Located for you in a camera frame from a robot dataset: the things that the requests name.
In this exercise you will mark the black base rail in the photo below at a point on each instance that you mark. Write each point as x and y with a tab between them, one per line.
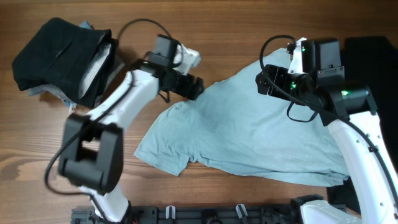
267	214

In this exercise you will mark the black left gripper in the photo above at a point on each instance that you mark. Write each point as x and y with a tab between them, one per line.
186	89

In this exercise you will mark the light blue t-shirt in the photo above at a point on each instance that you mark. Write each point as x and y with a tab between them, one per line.
234	128

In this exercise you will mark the black cloth pile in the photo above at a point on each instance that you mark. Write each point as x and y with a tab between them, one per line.
372	61

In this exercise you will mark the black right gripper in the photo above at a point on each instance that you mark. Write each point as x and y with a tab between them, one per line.
263	86

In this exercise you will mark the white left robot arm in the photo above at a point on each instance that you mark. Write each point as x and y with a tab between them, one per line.
92	153

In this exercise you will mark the stack of folded dark clothes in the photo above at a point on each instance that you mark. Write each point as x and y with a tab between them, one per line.
73	59

